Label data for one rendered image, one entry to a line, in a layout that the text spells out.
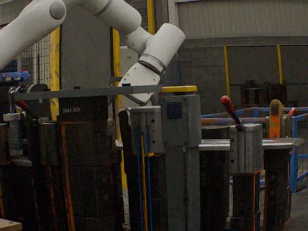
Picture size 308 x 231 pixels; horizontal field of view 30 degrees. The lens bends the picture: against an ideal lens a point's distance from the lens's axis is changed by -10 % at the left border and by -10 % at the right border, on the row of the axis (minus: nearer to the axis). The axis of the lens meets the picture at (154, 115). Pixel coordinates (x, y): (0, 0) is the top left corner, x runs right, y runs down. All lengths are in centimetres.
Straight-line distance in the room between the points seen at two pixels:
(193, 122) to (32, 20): 53
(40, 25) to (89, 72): 367
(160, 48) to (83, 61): 333
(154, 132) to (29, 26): 44
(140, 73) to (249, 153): 54
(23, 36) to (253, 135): 66
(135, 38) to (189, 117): 66
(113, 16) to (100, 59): 362
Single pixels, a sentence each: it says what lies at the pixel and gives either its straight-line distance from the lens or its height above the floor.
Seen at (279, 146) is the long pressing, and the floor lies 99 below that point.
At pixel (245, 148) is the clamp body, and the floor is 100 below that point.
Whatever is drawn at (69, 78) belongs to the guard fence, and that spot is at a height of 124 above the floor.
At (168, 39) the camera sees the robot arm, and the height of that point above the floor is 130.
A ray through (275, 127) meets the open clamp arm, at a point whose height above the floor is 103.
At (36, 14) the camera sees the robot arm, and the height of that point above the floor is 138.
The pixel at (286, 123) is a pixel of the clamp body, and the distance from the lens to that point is 180.
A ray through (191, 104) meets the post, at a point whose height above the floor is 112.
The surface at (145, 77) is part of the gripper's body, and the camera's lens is 187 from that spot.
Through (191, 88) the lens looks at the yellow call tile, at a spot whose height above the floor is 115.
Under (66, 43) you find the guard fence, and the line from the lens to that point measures 501.
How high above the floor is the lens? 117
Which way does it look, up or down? 3 degrees down
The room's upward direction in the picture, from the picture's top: 3 degrees counter-clockwise
